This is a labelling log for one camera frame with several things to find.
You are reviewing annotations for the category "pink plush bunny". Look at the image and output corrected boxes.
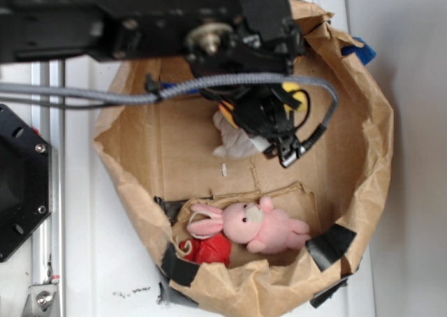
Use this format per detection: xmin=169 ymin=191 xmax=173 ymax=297
xmin=186 ymin=196 xmax=311 ymax=254

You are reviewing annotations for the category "red crumpled cloth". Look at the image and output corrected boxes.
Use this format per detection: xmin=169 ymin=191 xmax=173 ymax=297
xmin=179 ymin=234 xmax=232 ymax=267

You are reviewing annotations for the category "brown paper bag bin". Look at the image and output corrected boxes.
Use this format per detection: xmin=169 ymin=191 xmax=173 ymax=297
xmin=94 ymin=0 xmax=393 ymax=316

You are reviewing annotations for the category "grey braided cable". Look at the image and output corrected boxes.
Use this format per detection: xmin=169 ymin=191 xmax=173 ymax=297
xmin=0 ymin=72 xmax=340 ymax=138

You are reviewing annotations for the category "yellow green sponge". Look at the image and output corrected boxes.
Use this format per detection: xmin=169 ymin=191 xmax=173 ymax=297
xmin=282 ymin=82 xmax=310 ymax=112

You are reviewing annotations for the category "crumpled white paper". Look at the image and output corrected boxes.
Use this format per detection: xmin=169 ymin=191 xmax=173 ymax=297
xmin=212 ymin=111 xmax=259 ymax=160

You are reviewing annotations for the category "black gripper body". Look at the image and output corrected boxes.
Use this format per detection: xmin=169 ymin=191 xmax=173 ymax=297
xmin=184 ymin=0 xmax=308 ymax=167

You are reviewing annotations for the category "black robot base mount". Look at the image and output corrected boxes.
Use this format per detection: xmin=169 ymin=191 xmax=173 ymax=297
xmin=1 ymin=104 xmax=48 ymax=263

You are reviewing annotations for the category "aluminium frame rail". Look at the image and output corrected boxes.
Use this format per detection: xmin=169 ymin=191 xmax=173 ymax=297
xmin=21 ymin=60 xmax=66 ymax=317

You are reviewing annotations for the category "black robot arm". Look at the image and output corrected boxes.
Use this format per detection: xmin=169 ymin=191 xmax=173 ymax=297
xmin=1 ymin=0 xmax=318 ymax=167

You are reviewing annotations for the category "small white paper scrap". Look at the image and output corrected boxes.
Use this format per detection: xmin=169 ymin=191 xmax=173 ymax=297
xmin=221 ymin=163 xmax=228 ymax=177

